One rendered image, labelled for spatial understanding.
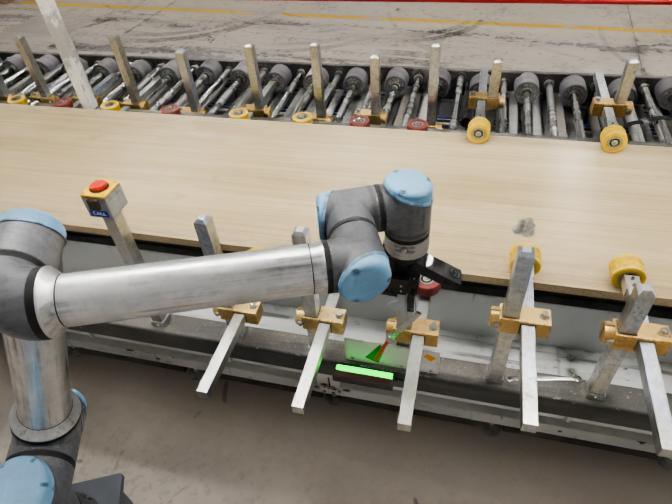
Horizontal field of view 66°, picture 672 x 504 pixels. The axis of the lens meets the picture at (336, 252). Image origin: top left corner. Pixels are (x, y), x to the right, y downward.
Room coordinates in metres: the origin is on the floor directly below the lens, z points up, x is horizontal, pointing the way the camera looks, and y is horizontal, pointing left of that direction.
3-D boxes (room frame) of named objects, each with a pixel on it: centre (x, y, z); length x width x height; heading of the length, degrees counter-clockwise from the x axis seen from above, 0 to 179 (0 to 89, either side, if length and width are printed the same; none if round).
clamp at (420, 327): (0.84, -0.18, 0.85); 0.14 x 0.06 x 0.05; 73
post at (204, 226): (0.99, 0.32, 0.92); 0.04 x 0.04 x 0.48; 73
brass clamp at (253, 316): (0.98, 0.30, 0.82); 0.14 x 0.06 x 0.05; 73
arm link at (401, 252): (0.76, -0.14, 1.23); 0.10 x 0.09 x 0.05; 163
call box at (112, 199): (1.07, 0.56, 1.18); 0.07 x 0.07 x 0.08; 73
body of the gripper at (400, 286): (0.77, -0.14, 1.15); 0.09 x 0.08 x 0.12; 73
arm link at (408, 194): (0.76, -0.14, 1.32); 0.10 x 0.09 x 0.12; 96
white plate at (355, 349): (0.83, -0.12, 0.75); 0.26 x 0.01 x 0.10; 73
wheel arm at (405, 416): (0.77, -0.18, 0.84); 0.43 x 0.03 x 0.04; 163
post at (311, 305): (0.92, 0.08, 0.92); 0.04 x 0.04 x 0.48; 73
